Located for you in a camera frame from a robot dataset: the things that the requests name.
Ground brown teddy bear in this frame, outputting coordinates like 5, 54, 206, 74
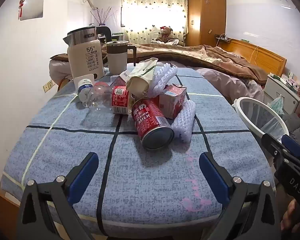
156, 26, 175, 43

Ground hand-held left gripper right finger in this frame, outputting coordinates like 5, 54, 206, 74
199, 152, 282, 240

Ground red milk carton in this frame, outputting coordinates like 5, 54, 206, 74
159, 84, 187, 120

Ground white foam net sleeve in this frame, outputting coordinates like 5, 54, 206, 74
147, 63, 178, 98
170, 99, 196, 144

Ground white mesh trash bin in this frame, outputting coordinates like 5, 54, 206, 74
234, 97, 289, 140

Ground wall socket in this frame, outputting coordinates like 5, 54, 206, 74
42, 79, 56, 92

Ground blue checked tablecloth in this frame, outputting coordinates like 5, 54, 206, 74
0, 66, 277, 230

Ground purple flower branches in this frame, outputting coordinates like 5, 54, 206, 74
90, 7, 115, 27

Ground white charging cable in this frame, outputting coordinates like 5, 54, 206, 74
251, 45, 259, 65

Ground dark cloth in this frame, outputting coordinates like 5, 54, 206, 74
281, 112, 300, 140

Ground beige mug with brown handle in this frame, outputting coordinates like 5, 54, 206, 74
106, 41, 137, 75

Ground clear plastic bottle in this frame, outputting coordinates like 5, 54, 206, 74
82, 84, 130, 115

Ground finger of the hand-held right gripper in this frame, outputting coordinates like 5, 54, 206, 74
281, 134, 300, 167
262, 133, 300, 171

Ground white nightstand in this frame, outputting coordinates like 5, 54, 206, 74
264, 76, 300, 113

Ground beige electric kettle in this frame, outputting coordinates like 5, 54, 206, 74
63, 26, 112, 81

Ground wooden headboard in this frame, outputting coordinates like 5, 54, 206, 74
221, 39, 287, 77

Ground silver wall sheet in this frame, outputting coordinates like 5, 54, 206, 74
20, 0, 45, 21

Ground folded pink quilt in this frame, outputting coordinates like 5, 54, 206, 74
49, 53, 73, 80

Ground wooden wardrobe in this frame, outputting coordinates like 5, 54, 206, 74
186, 0, 227, 47

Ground heart print curtain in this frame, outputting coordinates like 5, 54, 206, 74
121, 0, 189, 43

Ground person's right hand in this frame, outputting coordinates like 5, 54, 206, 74
281, 200, 298, 230

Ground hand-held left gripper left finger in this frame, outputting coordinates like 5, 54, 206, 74
16, 152, 108, 240

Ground brown blanket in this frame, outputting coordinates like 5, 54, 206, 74
102, 42, 269, 82

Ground red milk can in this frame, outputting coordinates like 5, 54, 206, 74
131, 98, 175, 151

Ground white medicine bottle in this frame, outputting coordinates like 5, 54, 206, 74
77, 78, 94, 98

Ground cream cloth drawstring bag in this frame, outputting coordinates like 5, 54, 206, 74
126, 57, 158, 98

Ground green plastic bag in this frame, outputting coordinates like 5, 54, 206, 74
267, 95, 285, 114

